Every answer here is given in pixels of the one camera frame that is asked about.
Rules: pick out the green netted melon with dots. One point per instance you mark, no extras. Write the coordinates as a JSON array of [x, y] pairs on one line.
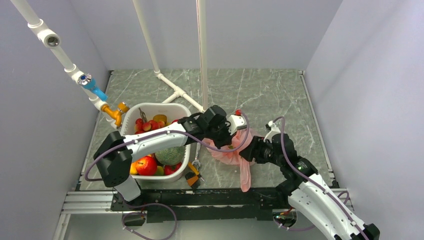
[[170, 156]]

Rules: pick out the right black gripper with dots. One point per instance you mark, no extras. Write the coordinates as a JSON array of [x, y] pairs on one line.
[[254, 149]]

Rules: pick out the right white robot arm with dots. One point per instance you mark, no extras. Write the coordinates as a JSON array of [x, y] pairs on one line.
[[305, 189]]

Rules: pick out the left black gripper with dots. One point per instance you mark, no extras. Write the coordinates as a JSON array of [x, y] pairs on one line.
[[227, 139]]

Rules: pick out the silver wrench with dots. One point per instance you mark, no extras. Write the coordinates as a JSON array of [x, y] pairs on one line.
[[196, 162]]

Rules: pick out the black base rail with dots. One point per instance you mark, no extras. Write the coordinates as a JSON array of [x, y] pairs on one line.
[[162, 205]]

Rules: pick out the red apple front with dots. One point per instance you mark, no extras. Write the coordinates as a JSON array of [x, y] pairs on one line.
[[146, 166]]

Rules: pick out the white pipe with faucet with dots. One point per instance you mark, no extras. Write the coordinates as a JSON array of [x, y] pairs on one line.
[[52, 41]]

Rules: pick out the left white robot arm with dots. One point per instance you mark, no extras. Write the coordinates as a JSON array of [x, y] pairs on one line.
[[115, 155]]

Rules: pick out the orange bell pepper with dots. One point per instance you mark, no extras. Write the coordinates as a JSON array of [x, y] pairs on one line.
[[133, 169]]

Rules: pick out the pink plastic bag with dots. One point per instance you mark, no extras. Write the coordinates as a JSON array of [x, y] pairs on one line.
[[234, 158]]

